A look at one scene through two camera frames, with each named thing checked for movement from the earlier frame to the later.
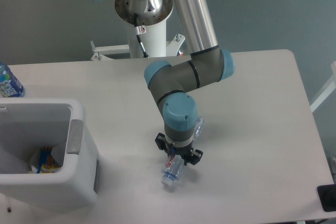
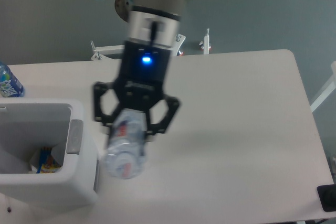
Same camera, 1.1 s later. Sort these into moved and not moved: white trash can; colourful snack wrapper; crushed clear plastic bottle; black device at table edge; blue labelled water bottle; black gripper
Moved: black gripper; crushed clear plastic bottle
Not moved: colourful snack wrapper; white trash can; blue labelled water bottle; black device at table edge
